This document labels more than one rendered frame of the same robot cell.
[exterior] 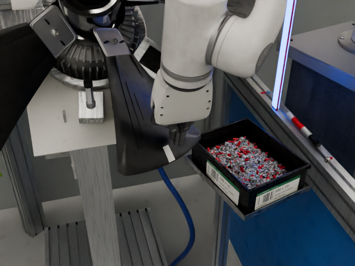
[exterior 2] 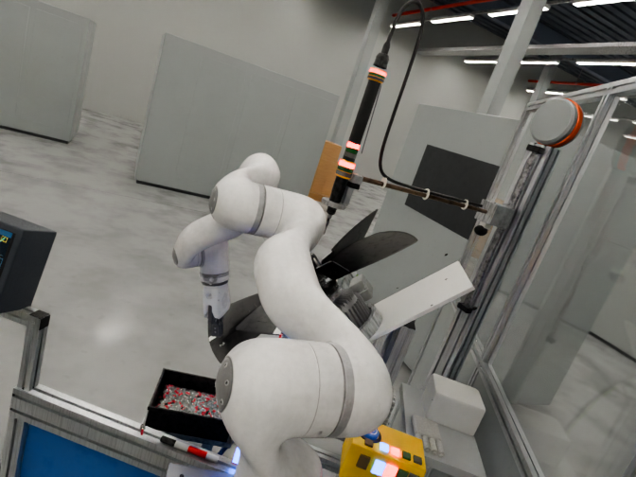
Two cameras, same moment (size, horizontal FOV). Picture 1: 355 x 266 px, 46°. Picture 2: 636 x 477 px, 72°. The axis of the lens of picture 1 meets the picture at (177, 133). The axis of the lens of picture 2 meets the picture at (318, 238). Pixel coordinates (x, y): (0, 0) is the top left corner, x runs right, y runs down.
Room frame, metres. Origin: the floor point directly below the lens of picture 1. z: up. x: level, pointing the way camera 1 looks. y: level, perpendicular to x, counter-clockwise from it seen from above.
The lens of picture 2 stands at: (1.24, -1.05, 1.66)
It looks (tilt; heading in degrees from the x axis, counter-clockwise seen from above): 15 degrees down; 109
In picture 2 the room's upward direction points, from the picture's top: 18 degrees clockwise
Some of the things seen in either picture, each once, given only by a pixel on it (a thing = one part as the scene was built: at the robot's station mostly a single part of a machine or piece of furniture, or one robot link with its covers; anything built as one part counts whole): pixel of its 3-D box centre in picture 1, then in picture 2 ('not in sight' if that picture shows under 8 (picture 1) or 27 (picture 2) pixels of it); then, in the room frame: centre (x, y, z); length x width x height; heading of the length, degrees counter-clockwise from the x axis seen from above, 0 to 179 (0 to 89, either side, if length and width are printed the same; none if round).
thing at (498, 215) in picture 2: not in sight; (495, 214); (1.25, 0.56, 1.54); 0.10 x 0.07 x 0.08; 50
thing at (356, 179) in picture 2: not in sight; (342, 189); (0.86, 0.09, 1.50); 0.09 x 0.07 x 0.10; 50
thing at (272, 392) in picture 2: not in sight; (275, 424); (1.09, -0.57, 1.27); 0.19 x 0.12 x 0.24; 45
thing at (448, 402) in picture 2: not in sight; (451, 400); (1.36, 0.42, 0.92); 0.17 x 0.16 x 0.11; 15
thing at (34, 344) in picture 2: not in sight; (33, 351); (0.43, -0.41, 0.96); 0.03 x 0.03 x 0.20; 15
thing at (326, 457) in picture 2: not in sight; (316, 456); (1.03, 0.27, 0.56); 0.19 x 0.04 x 0.04; 15
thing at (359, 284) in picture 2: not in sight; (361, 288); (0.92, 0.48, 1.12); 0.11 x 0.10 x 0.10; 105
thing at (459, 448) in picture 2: not in sight; (437, 428); (1.35, 0.34, 0.85); 0.36 x 0.24 x 0.03; 105
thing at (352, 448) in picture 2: not in sight; (380, 459); (1.23, -0.19, 1.02); 0.16 x 0.10 x 0.11; 15
